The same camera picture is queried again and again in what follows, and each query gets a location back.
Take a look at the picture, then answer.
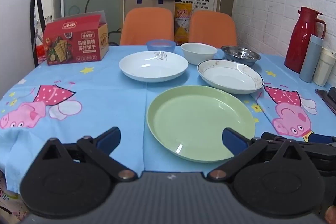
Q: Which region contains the colourful patterned mat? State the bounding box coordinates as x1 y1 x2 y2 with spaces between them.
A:
0 172 27 217

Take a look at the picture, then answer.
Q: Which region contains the white plate with flower print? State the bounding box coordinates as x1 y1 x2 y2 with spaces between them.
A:
119 51 189 83

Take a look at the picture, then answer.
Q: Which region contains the blue cartoon pig tablecloth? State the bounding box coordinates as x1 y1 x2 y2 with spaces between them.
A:
0 44 336 194

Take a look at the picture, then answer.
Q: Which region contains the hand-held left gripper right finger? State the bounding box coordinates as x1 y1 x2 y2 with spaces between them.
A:
207 127 305 183

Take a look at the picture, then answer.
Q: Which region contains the white plate with patterned rim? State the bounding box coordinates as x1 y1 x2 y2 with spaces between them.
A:
197 59 264 95

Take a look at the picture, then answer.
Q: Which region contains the orange chair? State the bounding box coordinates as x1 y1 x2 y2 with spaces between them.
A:
188 10 238 47
119 7 175 46

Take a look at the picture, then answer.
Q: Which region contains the red cracker carton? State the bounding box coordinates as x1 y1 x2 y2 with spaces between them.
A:
42 14 109 66

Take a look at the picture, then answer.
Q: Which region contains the yellow snack bag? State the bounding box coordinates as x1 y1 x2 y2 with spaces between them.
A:
174 3 197 44

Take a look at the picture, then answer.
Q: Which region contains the white ceramic bowl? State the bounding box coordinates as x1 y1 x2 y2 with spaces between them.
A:
181 42 218 65

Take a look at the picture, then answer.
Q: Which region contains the red thermos jug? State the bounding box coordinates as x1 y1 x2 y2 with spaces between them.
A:
284 6 327 73

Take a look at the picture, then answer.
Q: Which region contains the stainless steel bowl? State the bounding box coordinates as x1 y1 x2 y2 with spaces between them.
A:
221 46 261 67

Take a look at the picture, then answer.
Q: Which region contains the red plastic bag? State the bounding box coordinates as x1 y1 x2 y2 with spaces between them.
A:
35 43 48 65

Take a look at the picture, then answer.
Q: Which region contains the cardboard box with blue handles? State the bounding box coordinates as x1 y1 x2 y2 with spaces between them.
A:
124 0 176 28

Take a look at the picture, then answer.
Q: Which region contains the grey blue tumbler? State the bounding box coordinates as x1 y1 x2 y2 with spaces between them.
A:
299 34 324 83

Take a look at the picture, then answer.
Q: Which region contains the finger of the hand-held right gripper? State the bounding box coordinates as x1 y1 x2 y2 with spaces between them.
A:
261 132 336 146

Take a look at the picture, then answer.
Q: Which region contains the dark flat case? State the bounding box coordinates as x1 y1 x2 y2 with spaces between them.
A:
315 89 336 117

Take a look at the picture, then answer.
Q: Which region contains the blue translucent bowl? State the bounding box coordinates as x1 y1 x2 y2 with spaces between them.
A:
146 40 176 53

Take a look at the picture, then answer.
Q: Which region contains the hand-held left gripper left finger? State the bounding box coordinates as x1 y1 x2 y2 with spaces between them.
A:
40 126 138 183

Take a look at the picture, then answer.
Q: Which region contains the white plastic cup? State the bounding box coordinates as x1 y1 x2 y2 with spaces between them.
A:
312 47 336 87

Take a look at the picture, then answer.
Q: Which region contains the light green plate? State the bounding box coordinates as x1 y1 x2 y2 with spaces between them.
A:
146 85 256 163

